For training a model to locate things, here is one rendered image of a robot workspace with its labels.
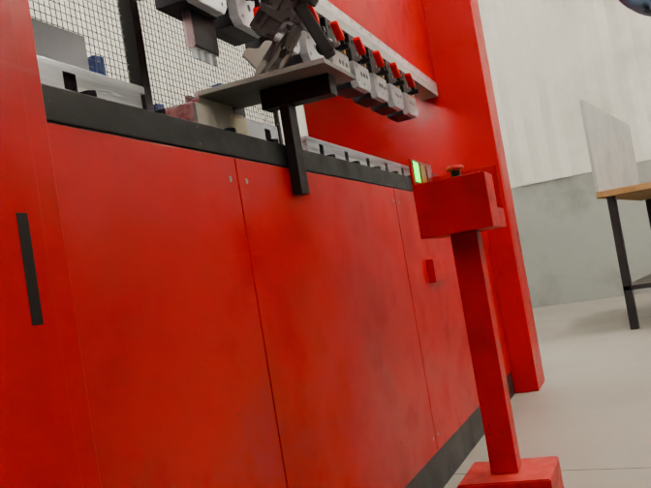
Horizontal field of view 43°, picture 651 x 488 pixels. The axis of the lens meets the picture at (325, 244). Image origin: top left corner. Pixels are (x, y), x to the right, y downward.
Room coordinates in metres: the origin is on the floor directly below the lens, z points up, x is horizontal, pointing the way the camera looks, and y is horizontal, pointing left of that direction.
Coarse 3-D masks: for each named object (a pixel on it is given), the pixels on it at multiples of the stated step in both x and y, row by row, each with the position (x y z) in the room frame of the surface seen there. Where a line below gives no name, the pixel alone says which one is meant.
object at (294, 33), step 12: (276, 0) 1.61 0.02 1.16; (288, 0) 1.61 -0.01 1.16; (300, 0) 1.61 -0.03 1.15; (312, 0) 1.60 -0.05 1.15; (264, 12) 1.60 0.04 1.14; (276, 12) 1.60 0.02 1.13; (288, 12) 1.61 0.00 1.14; (252, 24) 1.60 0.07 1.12; (264, 24) 1.60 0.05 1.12; (276, 24) 1.60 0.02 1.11; (288, 24) 1.59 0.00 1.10; (300, 24) 1.61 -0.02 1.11; (264, 36) 1.60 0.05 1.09; (288, 36) 1.59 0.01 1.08; (288, 48) 1.63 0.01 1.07
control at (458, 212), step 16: (432, 176) 2.00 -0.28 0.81; (448, 176) 1.99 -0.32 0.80; (464, 176) 1.78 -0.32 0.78; (480, 176) 1.77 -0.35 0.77; (496, 176) 1.95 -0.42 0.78; (416, 192) 1.82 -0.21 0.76; (432, 192) 1.81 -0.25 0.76; (448, 192) 1.79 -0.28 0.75; (464, 192) 1.78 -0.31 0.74; (480, 192) 1.77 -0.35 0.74; (496, 192) 1.95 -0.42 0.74; (416, 208) 1.82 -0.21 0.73; (432, 208) 1.81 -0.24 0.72; (448, 208) 1.80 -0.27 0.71; (464, 208) 1.78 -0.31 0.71; (480, 208) 1.77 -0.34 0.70; (496, 208) 1.85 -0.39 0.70; (432, 224) 1.81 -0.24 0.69; (448, 224) 1.80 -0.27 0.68; (464, 224) 1.79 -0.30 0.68; (480, 224) 1.77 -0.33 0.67; (496, 224) 1.81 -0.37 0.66
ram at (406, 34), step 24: (336, 0) 2.45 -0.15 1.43; (360, 0) 2.70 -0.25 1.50; (384, 0) 3.00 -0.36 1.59; (408, 0) 3.40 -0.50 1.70; (360, 24) 2.65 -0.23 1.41; (384, 24) 2.94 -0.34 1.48; (408, 24) 3.32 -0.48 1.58; (408, 48) 3.25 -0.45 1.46; (408, 72) 3.18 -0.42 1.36; (432, 72) 3.63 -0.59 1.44; (432, 96) 3.64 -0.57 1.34
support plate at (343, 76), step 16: (304, 64) 1.50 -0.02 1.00; (320, 64) 1.49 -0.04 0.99; (240, 80) 1.54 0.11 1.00; (256, 80) 1.53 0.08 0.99; (272, 80) 1.55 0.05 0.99; (288, 80) 1.57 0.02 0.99; (336, 80) 1.63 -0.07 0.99; (208, 96) 1.59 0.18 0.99; (224, 96) 1.61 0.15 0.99; (240, 96) 1.63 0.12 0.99; (256, 96) 1.65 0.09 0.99
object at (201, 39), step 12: (192, 12) 1.62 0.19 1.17; (192, 24) 1.61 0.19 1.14; (204, 24) 1.66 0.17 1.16; (192, 36) 1.62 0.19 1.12; (204, 36) 1.66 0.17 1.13; (216, 36) 1.71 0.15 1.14; (192, 48) 1.62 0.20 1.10; (204, 48) 1.65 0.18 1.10; (216, 48) 1.70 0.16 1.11; (204, 60) 1.66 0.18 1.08
